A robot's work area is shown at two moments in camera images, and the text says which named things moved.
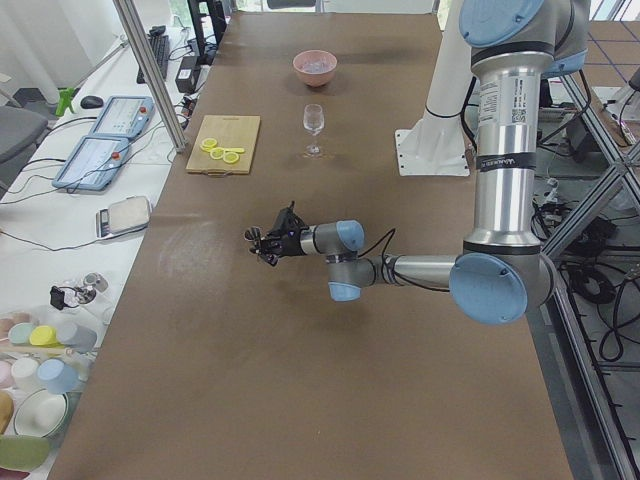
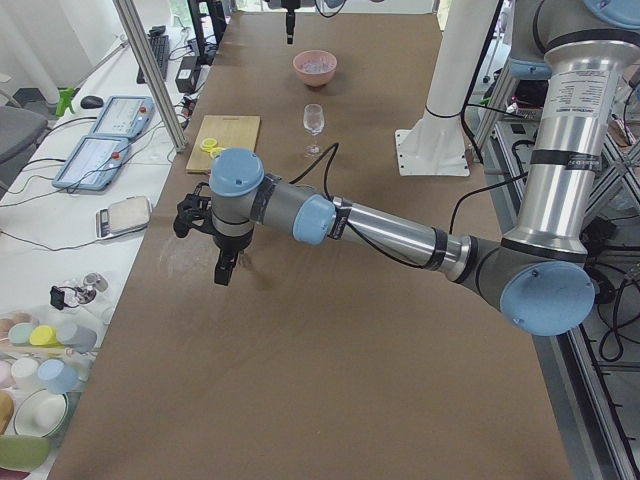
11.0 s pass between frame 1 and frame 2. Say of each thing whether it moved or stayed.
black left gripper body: moved
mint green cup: stayed
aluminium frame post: stayed
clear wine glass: stayed
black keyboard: stayed
